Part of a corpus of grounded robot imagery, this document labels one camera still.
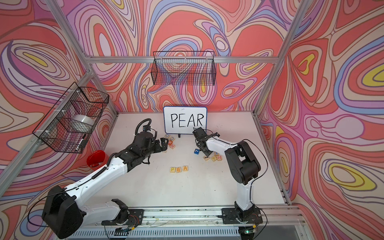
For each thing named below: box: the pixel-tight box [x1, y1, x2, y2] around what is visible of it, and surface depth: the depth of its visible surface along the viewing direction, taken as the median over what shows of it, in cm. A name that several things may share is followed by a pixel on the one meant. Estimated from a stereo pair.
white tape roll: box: [69, 114, 95, 133], surface depth 73 cm
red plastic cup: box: [86, 150, 109, 171], surface depth 82 cm
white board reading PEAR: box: [163, 106, 207, 135], surface depth 101 cm
